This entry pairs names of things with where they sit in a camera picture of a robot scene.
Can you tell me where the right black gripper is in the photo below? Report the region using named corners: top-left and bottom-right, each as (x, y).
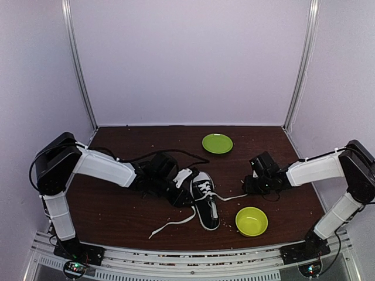
top-left (242, 175), bottom-right (271, 196)

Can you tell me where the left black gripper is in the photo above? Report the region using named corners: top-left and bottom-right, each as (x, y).
top-left (151, 174), bottom-right (196, 208)

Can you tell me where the white shoelace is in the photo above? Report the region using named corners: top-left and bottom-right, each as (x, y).
top-left (148, 190), bottom-right (247, 239)

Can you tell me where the black white canvas sneaker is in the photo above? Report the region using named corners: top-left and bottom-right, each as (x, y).
top-left (190, 172), bottom-right (220, 231)

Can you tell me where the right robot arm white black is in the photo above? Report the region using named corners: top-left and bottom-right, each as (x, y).
top-left (242, 140), bottom-right (374, 259)

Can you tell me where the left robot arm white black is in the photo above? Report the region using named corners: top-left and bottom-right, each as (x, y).
top-left (28, 132), bottom-right (197, 260)

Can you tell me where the yellow-green bowl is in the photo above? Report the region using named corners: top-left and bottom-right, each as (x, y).
top-left (235, 207), bottom-right (268, 237)

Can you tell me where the green plate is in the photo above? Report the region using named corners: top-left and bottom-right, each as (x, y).
top-left (202, 133), bottom-right (233, 155)

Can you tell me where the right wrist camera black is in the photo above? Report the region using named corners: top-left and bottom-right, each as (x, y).
top-left (250, 151), bottom-right (280, 177)

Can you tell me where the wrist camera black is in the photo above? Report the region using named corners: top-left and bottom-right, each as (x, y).
top-left (149, 152), bottom-right (200, 188)
top-left (250, 151), bottom-right (280, 177)

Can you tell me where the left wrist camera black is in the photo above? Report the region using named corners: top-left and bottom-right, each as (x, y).
top-left (149, 152), bottom-right (200, 188)

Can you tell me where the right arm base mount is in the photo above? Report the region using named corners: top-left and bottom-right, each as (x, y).
top-left (279, 241), bottom-right (331, 265)

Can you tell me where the front aluminium rail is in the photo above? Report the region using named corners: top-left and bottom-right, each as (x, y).
top-left (29, 229), bottom-right (361, 281)

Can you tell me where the right aluminium frame post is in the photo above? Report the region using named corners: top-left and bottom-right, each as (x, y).
top-left (283, 0), bottom-right (320, 133)

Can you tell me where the aluminium frame post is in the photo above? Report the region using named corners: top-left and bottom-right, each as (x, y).
top-left (283, 0), bottom-right (320, 133)
top-left (61, 0), bottom-right (98, 131)

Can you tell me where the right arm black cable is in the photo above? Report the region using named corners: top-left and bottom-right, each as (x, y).
top-left (318, 146), bottom-right (375, 264)

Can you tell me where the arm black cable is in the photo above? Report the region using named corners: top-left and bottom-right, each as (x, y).
top-left (28, 140), bottom-right (210, 194)
top-left (318, 146), bottom-right (375, 264)

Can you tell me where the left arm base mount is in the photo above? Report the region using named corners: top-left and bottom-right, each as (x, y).
top-left (53, 244), bottom-right (105, 266)

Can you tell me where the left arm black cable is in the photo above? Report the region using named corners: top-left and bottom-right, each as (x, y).
top-left (28, 140), bottom-right (210, 194)

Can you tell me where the left aluminium frame post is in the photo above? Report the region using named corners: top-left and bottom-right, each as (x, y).
top-left (61, 0), bottom-right (98, 131)

